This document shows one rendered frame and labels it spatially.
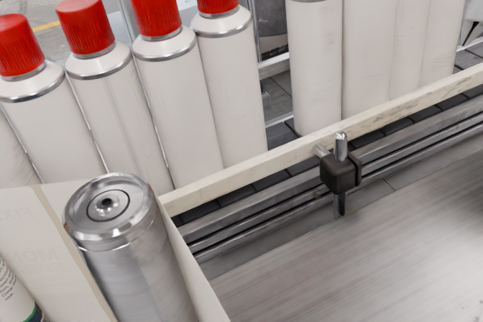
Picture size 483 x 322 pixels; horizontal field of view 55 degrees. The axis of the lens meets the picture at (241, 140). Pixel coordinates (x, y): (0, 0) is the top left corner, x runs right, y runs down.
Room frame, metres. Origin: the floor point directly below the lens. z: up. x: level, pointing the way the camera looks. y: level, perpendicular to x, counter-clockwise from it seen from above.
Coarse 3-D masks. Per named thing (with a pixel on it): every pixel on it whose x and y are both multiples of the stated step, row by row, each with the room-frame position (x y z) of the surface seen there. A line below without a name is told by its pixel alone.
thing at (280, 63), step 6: (282, 54) 0.43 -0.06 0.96; (288, 54) 0.42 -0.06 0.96; (264, 60) 0.42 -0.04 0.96; (270, 60) 0.42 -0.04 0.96; (276, 60) 0.42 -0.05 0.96; (282, 60) 0.41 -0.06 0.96; (288, 60) 0.42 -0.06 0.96; (258, 66) 0.41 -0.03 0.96; (264, 66) 0.41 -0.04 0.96; (270, 66) 0.41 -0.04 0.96; (276, 66) 0.41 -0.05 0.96; (282, 66) 0.41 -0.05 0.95; (288, 66) 0.42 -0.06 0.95; (264, 72) 0.41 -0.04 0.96; (270, 72) 0.41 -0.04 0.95; (276, 72) 0.41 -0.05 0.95; (24, 150) 0.33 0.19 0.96
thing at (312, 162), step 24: (480, 48) 0.50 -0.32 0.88; (456, 72) 0.46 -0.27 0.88; (456, 96) 0.41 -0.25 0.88; (288, 120) 0.42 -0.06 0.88; (408, 120) 0.39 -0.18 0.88; (360, 144) 0.36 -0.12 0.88; (168, 168) 0.37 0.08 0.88; (288, 168) 0.34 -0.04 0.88; (312, 168) 0.34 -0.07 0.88; (240, 192) 0.32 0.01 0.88; (192, 216) 0.30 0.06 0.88
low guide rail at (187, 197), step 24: (480, 72) 0.41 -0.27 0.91; (408, 96) 0.38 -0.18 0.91; (432, 96) 0.38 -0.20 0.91; (360, 120) 0.35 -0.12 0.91; (384, 120) 0.36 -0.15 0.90; (288, 144) 0.34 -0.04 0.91; (312, 144) 0.33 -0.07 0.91; (240, 168) 0.31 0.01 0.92; (264, 168) 0.32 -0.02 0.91; (192, 192) 0.29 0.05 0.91; (216, 192) 0.30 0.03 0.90
